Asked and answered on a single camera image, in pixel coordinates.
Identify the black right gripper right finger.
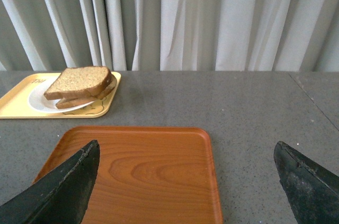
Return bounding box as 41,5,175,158
273,141,338,223

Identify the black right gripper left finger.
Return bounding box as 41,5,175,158
1,140,100,223

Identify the white round plate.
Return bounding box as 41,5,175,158
28,80,94,114

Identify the bread slice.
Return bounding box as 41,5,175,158
43,66,112,100
56,75,117,109

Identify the brown wooden tray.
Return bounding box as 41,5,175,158
38,126,223,223

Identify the yellow bear tray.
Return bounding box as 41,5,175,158
1,73,118,119

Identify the grey white curtain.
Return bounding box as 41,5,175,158
1,0,338,71

